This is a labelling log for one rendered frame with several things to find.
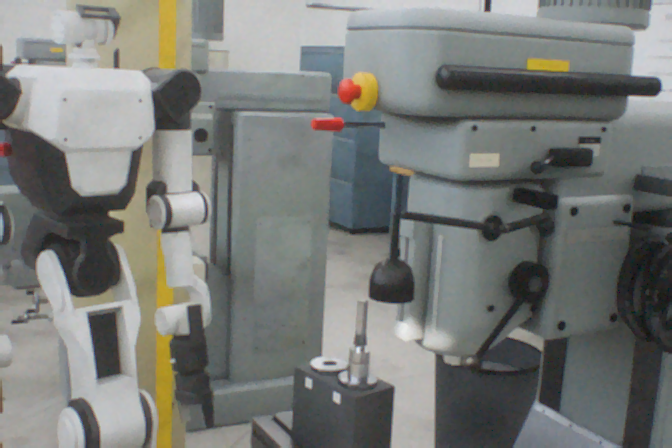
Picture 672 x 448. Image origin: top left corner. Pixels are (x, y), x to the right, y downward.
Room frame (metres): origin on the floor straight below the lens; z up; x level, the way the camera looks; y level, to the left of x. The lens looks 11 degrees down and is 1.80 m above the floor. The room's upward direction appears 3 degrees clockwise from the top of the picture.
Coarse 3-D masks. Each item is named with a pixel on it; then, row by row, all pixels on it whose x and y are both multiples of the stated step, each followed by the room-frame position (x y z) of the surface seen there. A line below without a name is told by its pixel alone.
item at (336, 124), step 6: (318, 120) 1.37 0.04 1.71; (324, 120) 1.38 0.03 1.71; (330, 120) 1.38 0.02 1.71; (336, 120) 1.39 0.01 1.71; (342, 120) 1.39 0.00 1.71; (312, 126) 1.37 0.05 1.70; (318, 126) 1.37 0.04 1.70; (324, 126) 1.37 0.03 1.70; (330, 126) 1.38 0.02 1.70; (336, 126) 1.38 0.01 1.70; (342, 126) 1.39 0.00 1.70; (348, 126) 1.40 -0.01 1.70; (354, 126) 1.41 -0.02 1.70; (360, 126) 1.41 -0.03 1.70; (366, 126) 1.42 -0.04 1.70; (372, 126) 1.43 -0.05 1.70; (378, 126) 1.43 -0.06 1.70; (384, 126) 1.44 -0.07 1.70
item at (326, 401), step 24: (312, 360) 1.82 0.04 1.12; (336, 360) 1.82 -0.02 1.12; (312, 384) 1.75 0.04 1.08; (336, 384) 1.71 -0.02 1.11; (360, 384) 1.68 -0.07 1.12; (384, 384) 1.72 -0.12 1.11; (312, 408) 1.75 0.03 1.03; (336, 408) 1.69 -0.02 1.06; (360, 408) 1.65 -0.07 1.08; (384, 408) 1.70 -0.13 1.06; (312, 432) 1.75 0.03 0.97; (336, 432) 1.68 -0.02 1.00; (360, 432) 1.65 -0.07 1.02; (384, 432) 1.70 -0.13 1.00
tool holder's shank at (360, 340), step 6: (360, 300) 1.72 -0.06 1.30; (366, 300) 1.72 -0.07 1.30; (360, 306) 1.72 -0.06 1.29; (366, 306) 1.72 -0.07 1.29; (360, 312) 1.71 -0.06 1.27; (366, 312) 1.72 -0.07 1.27; (360, 318) 1.71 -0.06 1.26; (366, 318) 1.72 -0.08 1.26; (360, 324) 1.71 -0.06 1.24; (366, 324) 1.72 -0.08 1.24; (360, 330) 1.71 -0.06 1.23; (366, 330) 1.72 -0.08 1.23; (360, 336) 1.71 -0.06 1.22; (366, 336) 1.72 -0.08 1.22; (354, 342) 1.72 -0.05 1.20; (360, 342) 1.71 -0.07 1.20; (366, 342) 1.72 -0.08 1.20; (360, 348) 1.71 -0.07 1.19
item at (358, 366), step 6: (354, 360) 1.71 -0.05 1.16; (360, 360) 1.70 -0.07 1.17; (366, 360) 1.71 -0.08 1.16; (354, 366) 1.71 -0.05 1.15; (360, 366) 1.70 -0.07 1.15; (366, 366) 1.71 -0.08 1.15; (354, 372) 1.70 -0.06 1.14; (360, 372) 1.70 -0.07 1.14; (366, 372) 1.71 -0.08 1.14; (354, 378) 1.71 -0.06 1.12; (360, 378) 1.70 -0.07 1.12; (366, 378) 1.71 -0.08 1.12
